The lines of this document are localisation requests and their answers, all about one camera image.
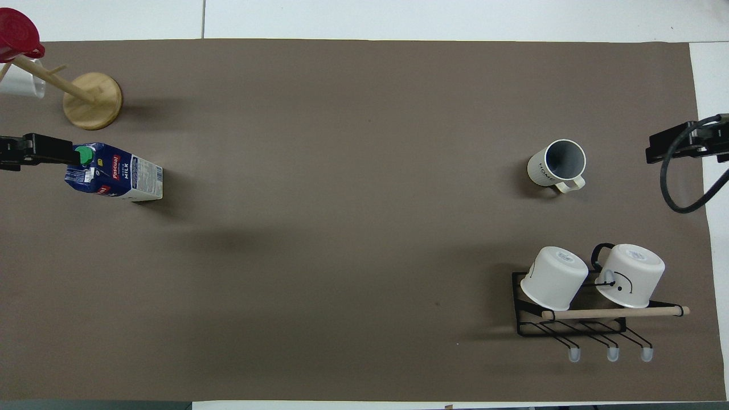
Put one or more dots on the blue white milk carton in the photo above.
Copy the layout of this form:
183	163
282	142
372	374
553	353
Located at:
128	176

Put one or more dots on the small white cup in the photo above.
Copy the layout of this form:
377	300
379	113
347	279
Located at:
24	83

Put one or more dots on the red plastic cup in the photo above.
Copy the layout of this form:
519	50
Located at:
17	31

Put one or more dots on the cream mug grey inside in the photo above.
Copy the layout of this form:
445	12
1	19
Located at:
541	171

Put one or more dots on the plain white mug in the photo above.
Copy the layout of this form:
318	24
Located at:
552	279

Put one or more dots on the wooden mug tree stand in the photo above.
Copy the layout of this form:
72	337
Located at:
92	102

